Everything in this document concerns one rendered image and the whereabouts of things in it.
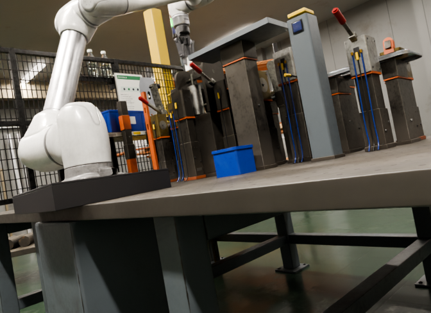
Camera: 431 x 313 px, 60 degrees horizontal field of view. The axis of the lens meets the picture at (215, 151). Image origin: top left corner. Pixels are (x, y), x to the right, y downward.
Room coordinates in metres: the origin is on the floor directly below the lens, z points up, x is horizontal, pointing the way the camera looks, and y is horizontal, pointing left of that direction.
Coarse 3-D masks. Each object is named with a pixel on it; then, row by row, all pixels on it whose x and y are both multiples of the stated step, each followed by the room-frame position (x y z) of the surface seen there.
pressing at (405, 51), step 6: (390, 54) 1.20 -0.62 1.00; (396, 54) 1.19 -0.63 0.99; (402, 54) 1.24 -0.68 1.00; (408, 54) 1.26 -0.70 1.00; (414, 54) 1.26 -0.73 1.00; (420, 54) 1.26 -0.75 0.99; (384, 60) 1.29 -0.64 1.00; (402, 60) 1.34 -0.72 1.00; (408, 60) 1.34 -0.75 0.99; (348, 66) 1.30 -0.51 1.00; (330, 72) 1.34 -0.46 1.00; (336, 72) 1.33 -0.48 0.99; (342, 72) 1.38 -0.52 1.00; (348, 78) 1.49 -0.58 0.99; (168, 126) 1.95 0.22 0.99
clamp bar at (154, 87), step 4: (152, 84) 1.89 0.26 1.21; (156, 84) 1.92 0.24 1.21; (152, 88) 1.89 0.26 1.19; (156, 88) 1.90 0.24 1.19; (152, 92) 1.91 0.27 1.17; (156, 92) 1.89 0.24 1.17; (156, 96) 1.89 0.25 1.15; (156, 100) 1.90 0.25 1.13; (160, 100) 1.91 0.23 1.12; (156, 104) 1.91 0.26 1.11; (160, 104) 1.90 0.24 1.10; (160, 108) 1.90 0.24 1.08
